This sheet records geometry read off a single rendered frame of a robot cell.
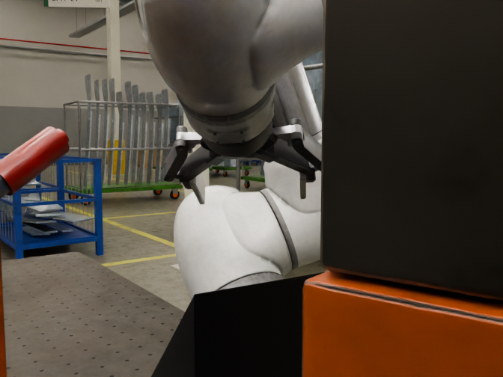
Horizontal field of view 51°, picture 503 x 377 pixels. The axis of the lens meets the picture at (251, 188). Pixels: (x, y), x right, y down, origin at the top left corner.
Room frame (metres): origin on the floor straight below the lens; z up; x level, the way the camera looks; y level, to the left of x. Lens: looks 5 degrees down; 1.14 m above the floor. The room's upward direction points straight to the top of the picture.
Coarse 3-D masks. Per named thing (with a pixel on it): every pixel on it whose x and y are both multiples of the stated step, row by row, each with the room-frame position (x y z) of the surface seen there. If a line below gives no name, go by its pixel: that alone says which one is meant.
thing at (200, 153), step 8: (200, 152) 0.61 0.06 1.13; (208, 152) 0.59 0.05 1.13; (192, 160) 0.62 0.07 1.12; (200, 160) 0.61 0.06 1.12; (208, 160) 0.59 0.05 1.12; (216, 160) 0.58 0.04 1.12; (224, 160) 0.58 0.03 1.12; (184, 168) 0.64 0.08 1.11; (192, 168) 0.62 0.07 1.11; (200, 168) 0.61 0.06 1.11; (184, 176) 0.63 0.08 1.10; (192, 176) 0.63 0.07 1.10
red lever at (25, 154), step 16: (48, 128) 0.36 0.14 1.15; (32, 144) 0.35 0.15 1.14; (48, 144) 0.35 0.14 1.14; (64, 144) 0.36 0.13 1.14; (0, 160) 0.34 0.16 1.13; (16, 160) 0.34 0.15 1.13; (32, 160) 0.34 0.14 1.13; (48, 160) 0.35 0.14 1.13; (0, 176) 0.33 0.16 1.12; (16, 176) 0.34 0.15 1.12; (32, 176) 0.35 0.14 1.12; (0, 192) 0.33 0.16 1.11
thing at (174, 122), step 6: (168, 102) 16.22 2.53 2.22; (174, 102) 15.65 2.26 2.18; (162, 108) 16.24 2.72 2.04; (174, 108) 15.47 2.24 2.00; (180, 108) 15.41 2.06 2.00; (162, 114) 16.39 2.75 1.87; (168, 114) 15.83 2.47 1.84; (174, 114) 15.79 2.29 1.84; (180, 114) 15.57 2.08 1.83; (174, 120) 15.94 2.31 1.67; (180, 120) 15.55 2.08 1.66; (174, 126) 16.09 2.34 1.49; (174, 132) 16.07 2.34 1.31; (168, 138) 16.43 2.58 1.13; (174, 138) 16.05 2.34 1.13; (168, 150) 16.39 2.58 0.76
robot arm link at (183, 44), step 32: (160, 0) 0.34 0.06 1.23; (192, 0) 0.33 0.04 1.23; (224, 0) 0.34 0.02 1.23; (256, 0) 0.35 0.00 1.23; (288, 0) 0.37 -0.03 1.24; (320, 0) 0.38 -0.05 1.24; (160, 32) 0.36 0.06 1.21; (192, 32) 0.35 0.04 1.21; (224, 32) 0.35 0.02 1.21; (256, 32) 0.37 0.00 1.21; (288, 32) 0.38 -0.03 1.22; (320, 32) 0.40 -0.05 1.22; (160, 64) 0.40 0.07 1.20; (192, 64) 0.37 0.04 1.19; (224, 64) 0.37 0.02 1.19; (256, 64) 0.39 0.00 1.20; (288, 64) 0.41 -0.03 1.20; (192, 96) 0.41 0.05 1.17; (224, 96) 0.41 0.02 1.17; (256, 96) 0.44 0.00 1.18
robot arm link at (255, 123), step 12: (264, 96) 0.45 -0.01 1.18; (252, 108) 0.45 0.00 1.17; (264, 108) 0.47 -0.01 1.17; (192, 120) 0.48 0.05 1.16; (204, 120) 0.46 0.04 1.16; (216, 120) 0.45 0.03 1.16; (228, 120) 0.45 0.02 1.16; (240, 120) 0.46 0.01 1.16; (252, 120) 0.47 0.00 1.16; (264, 120) 0.48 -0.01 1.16; (204, 132) 0.48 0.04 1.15; (216, 132) 0.47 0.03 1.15; (228, 132) 0.47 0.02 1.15; (240, 132) 0.48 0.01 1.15; (252, 132) 0.48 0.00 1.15
